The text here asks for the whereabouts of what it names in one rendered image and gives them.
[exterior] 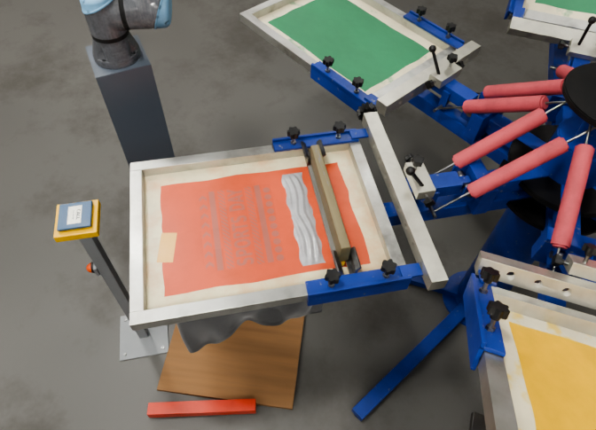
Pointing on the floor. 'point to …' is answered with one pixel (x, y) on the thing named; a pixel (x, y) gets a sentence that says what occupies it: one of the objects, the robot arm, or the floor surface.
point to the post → (158, 338)
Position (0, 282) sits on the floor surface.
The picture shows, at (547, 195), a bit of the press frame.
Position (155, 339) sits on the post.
